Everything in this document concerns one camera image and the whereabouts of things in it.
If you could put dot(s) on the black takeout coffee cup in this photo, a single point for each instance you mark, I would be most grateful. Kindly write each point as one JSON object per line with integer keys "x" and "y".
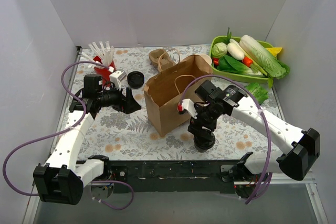
{"x": 204, "y": 142}

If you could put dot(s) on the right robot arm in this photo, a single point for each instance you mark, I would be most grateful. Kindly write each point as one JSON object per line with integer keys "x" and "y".
{"x": 298, "y": 149}

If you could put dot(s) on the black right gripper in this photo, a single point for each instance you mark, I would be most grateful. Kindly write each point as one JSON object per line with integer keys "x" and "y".
{"x": 200, "y": 130}

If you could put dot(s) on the brown paper bag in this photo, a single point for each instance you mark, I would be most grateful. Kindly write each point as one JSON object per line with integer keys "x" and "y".
{"x": 163, "y": 92}

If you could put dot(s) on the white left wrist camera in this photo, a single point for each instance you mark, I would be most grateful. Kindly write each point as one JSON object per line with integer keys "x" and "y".
{"x": 116, "y": 77}

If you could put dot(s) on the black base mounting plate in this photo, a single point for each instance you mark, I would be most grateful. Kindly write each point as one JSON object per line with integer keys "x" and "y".
{"x": 169, "y": 176}

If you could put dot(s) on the round green cabbage toy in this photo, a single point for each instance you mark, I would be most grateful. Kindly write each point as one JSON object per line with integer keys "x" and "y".
{"x": 218, "y": 50}

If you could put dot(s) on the small bok choy toy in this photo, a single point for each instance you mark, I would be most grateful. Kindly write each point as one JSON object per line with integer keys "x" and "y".
{"x": 258, "y": 91}

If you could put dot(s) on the white paper cup stack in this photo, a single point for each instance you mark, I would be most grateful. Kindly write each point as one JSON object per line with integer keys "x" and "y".
{"x": 207, "y": 58}

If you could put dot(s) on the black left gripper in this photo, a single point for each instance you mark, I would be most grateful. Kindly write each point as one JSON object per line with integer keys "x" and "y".
{"x": 126, "y": 99}

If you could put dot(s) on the floral patterned table mat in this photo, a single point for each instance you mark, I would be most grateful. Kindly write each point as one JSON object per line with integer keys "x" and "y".
{"x": 132, "y": 137}

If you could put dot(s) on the black plastic cup lids stack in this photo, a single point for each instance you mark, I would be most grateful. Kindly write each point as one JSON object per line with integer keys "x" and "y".
{"x": 135, "y": 79}

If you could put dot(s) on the aluminium frame rail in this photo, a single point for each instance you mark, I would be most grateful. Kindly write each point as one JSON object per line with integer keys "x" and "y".
{"x": 247, "y": 190}

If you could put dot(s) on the green vegetable tray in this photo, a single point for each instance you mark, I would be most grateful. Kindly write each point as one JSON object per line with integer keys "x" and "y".
{"x": 234, "y": 76}

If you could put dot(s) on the brown pulp cup carrier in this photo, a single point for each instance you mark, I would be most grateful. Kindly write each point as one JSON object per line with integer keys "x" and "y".
{"x": 161, "y": 59}

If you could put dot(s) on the red plastic straw cup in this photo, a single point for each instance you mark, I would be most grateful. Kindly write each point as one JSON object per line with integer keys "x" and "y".
{"x": 102, "y": 71}

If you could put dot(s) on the green bok choy toy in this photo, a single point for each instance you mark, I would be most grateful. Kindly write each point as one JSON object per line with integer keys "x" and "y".
{"x": 229, "y": 64}

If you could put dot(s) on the orange carrot toy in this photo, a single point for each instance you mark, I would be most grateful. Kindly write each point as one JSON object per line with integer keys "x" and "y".
{"x": 247, "y": 61}

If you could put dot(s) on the yellow pepper toy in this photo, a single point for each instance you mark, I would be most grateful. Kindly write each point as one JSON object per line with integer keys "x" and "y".
{"x": 274, "y": 50}

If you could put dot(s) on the white radish toy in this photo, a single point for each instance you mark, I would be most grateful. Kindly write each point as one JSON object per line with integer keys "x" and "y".
{"x": 235, "y": 50}

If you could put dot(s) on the napa cabbage toy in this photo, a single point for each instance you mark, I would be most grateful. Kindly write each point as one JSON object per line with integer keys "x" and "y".
{"x": 264, "y": 58}

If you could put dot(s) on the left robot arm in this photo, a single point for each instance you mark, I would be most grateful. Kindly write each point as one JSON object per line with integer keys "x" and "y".
{"x": 76, "y": 129}

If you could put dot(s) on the white wrapped straws bundle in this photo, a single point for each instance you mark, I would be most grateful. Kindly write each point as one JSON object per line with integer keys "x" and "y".
{"x": 104, "y": 52}

